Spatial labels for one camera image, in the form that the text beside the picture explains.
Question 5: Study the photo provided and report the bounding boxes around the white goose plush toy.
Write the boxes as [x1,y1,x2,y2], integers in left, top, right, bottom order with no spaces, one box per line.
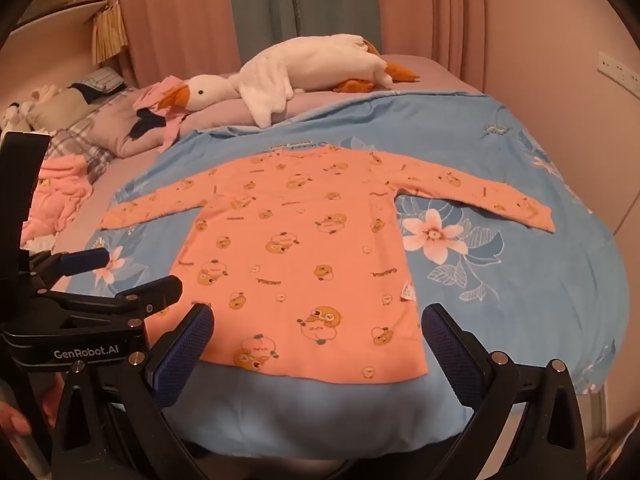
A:
[157,33,422,128]

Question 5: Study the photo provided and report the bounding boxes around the yellow hanging tassel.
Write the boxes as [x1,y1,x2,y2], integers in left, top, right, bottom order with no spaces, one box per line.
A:
[91,1,130,67]

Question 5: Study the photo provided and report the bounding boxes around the blue striped cloth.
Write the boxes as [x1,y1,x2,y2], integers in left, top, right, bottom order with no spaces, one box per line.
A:
[80,66,128,95]

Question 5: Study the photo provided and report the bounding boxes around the dark blue cloth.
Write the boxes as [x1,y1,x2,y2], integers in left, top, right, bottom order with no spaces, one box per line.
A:
[127,107,167,140]

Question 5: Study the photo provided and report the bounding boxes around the orange printed long-sleeve shirt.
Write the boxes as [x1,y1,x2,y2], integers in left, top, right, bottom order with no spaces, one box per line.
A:
[97,144,557,383]

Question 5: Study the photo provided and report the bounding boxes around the blue floral blanket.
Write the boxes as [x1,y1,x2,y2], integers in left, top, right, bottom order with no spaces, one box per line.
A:
[65,91,632,461]

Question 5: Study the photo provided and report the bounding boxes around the lilac pillow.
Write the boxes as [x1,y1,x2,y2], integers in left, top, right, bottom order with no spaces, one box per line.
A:
[114,80,351,158]

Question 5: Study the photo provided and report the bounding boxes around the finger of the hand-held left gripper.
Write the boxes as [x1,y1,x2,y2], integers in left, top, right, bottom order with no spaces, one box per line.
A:
[27,246,112,286]
[42,274,184,319]

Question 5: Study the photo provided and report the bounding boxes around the small cream plush toys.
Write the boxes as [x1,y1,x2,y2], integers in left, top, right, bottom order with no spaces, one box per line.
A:
[0,86,63,133]

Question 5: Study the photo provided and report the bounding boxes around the plaid pillow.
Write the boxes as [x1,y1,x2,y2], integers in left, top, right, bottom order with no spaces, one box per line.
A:
[44,110,118,183]

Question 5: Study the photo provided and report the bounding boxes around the white wall socket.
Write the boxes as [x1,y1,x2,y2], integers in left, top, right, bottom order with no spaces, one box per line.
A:
[597,51,640,100]

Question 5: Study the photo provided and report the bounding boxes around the grey green curtain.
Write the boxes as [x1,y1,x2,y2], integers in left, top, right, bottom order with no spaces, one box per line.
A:
[239,0,385,58]

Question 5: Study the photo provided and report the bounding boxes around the pile of pink clothes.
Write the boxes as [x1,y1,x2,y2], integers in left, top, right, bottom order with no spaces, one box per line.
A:
[21,154,95,252]

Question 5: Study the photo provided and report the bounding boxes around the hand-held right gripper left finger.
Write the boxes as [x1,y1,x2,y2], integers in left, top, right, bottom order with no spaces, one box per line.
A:
[52,303,216,480]

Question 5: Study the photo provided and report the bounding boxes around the pink curtain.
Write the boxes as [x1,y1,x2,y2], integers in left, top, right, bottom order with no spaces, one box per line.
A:
[116,0,253,88]
[374,0,488,93]

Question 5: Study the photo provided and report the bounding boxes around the person's left hand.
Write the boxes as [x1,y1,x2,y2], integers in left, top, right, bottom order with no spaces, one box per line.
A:
[0,399,32,437]

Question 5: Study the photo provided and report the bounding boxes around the grey beige pillow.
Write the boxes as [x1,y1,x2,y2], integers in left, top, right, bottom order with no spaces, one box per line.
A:
[26,89,101,133]

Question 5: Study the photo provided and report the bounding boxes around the navy cloth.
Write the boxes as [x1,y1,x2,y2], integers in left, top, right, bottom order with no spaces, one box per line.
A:
[66,82,112,107]

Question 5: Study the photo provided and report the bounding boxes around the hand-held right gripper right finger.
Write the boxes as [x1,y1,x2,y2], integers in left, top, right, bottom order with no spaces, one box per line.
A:
[421,302,589,480]

